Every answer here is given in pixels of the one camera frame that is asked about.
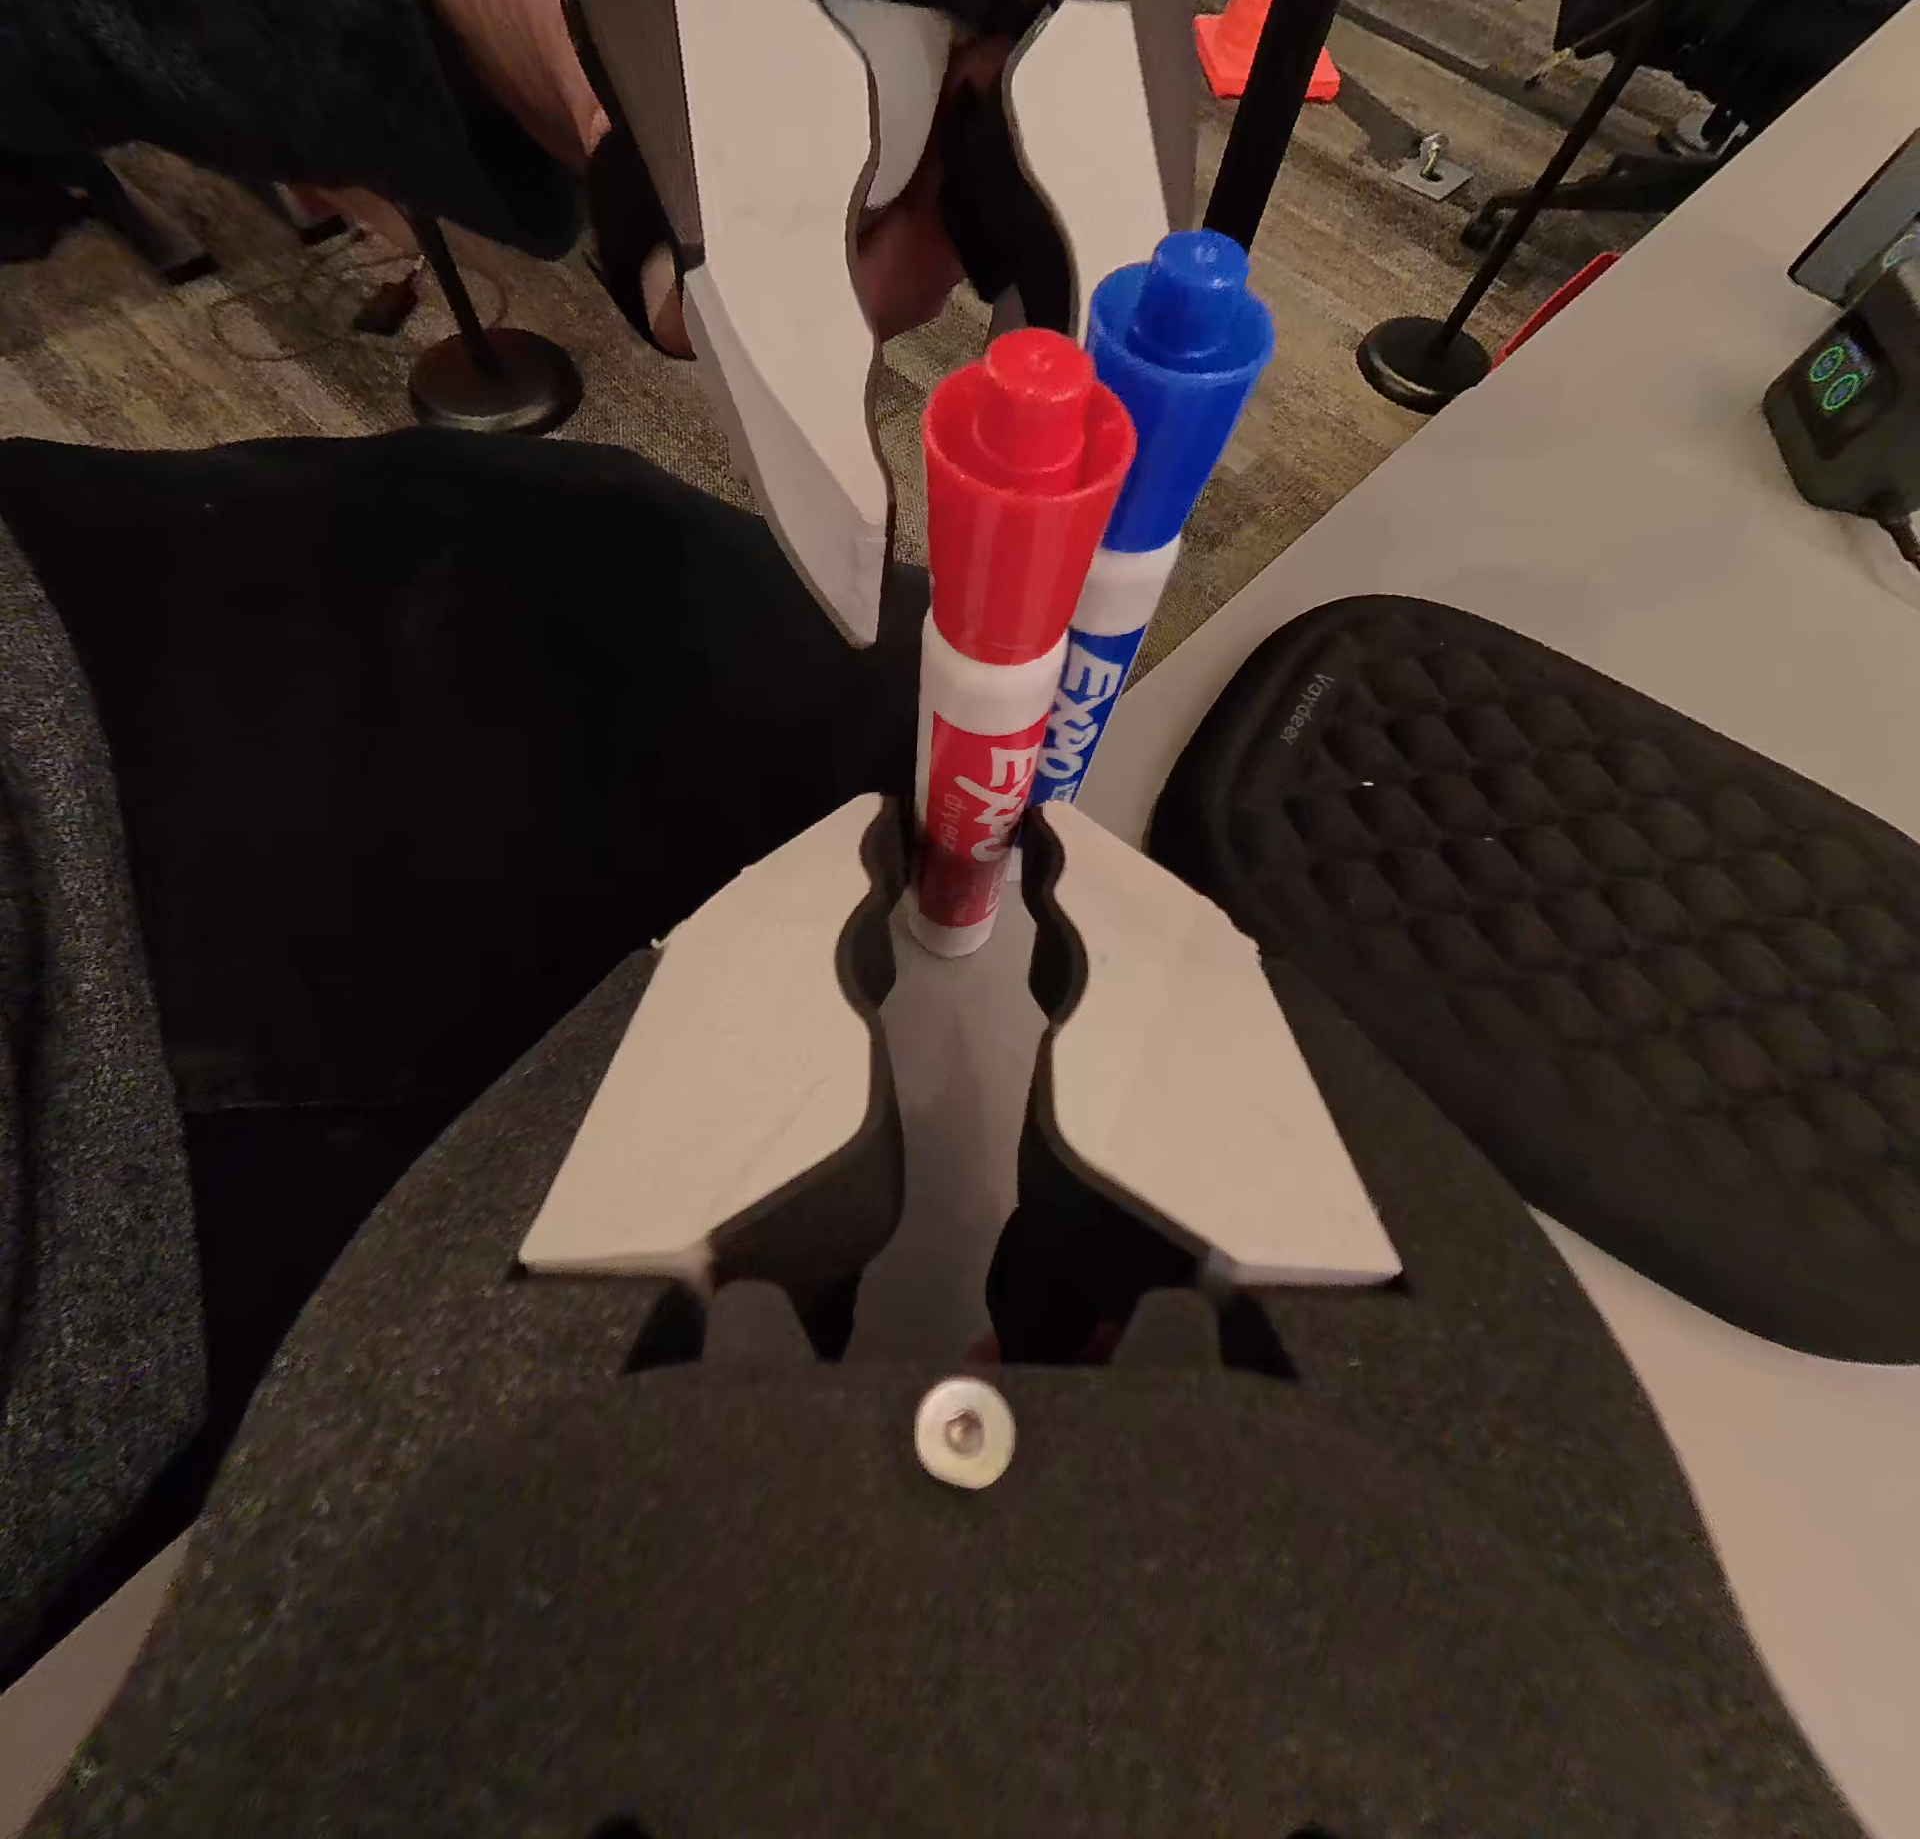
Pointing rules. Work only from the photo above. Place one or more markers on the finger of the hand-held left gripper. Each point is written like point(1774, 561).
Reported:
point(1110, 130)
point(782, 294)

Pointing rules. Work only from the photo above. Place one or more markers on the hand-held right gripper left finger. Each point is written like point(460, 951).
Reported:
point(721, 1072)

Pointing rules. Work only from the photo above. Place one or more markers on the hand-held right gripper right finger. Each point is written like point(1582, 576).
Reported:
point(1199, 1103)

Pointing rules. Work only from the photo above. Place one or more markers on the blue dry erase marker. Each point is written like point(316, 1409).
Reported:
point(1163, 415)

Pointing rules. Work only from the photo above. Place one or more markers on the red dry erase marker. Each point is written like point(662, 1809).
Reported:
point(998, 594)

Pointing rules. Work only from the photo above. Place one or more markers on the person's left hand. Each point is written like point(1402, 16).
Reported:
point(509, 23)

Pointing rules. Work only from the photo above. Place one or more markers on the orange traffic cone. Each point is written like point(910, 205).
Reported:
point(1267, 23)

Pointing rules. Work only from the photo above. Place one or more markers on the black vertical pole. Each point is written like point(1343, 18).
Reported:
point(1289, 69)

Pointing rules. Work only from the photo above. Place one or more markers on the black round stand base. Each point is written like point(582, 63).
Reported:
point(1425, 362)
point(496, 375)

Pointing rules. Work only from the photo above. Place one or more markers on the black padded wrist rest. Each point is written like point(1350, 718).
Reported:
point(1575, 939)

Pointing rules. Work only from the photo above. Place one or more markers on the red flat object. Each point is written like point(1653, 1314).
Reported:
point(1560, 301)

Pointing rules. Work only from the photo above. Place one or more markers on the person's grey sweater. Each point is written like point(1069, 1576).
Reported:
point(75, 1119)

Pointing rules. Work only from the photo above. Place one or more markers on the black charger with green icon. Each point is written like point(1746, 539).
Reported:
point(1838, 384)

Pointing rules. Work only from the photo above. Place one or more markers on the metal floor bracket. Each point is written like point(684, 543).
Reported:
point(1433, 160)

